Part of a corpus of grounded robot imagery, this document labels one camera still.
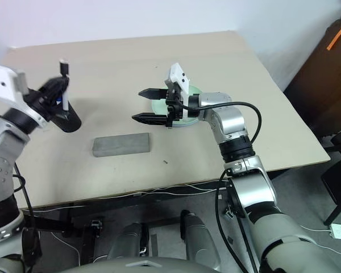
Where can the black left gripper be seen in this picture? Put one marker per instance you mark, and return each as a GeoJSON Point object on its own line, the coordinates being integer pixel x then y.
{"type": "Point", "coordinates": [42, 103]}

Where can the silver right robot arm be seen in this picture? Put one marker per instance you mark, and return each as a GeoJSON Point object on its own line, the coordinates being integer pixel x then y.
{"type": "Point", "coordinates": [230, 122]}

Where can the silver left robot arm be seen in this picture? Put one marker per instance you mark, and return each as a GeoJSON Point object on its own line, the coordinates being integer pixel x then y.
{"type": "Point", "coordinates": [3, 159]}

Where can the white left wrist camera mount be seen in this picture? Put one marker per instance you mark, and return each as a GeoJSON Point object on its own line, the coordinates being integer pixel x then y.
{"type": "Point", "coordinates": [1, 82]}

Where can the white marker with black cap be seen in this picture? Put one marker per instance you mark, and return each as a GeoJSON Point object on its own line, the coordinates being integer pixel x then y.
{"type": "Point", "coordinates": [65, 99]}

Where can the green plate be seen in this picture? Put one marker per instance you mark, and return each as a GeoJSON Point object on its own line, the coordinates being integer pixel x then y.
{"type": "Point", "coordinates": [159, 108]}

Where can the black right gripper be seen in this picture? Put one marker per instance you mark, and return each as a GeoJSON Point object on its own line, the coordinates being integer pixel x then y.
{"type": "Point", "coordinates": [174, 108]}

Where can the dark grey rounded robot leg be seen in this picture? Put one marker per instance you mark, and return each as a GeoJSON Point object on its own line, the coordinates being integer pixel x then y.
{"type": "Point", "coordinates": [200, 236]}
{"type": "Point", "coordinates": [128, 241]}

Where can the black chair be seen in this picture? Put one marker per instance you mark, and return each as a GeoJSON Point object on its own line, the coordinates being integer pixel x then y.
{"type": "Point", "coordinates": [339, 176]}

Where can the grey robot torso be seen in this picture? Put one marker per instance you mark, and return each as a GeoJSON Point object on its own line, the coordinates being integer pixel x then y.
{"type": "Point", "coordinates": [147, 266]}

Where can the brown cabinet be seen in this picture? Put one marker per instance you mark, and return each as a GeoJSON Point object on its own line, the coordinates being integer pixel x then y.
{"type": "Point", "coordinates": [321, 85]}

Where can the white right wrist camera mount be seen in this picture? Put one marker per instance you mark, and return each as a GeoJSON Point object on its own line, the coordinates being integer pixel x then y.
{"type": "Point", "coordinates": [177, 75]}

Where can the black metal clamp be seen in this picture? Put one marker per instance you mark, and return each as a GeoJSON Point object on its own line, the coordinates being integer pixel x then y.
{"type": "Point", "coordinates": [96, 223]}
{"type": "Point", "coordinates": [229, 212]}

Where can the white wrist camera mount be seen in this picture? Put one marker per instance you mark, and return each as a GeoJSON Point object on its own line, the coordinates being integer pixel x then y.
{"type": "Point", "coordinates": [177, 75]}
{"type": "Point", "coordinates": [1, 82]}

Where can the orange tape strip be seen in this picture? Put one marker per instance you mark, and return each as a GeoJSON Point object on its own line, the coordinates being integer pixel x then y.
{"type": "Point", "coordinates": [336, 37]}

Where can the grey glasses case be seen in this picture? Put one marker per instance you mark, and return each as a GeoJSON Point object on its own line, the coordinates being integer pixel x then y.
{"type": "Point", "coordinates": [122, 145]}

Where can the black cup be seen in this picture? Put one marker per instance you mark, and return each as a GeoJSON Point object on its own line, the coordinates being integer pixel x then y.
{"type": "Point", "coordinates": [71, 120]}

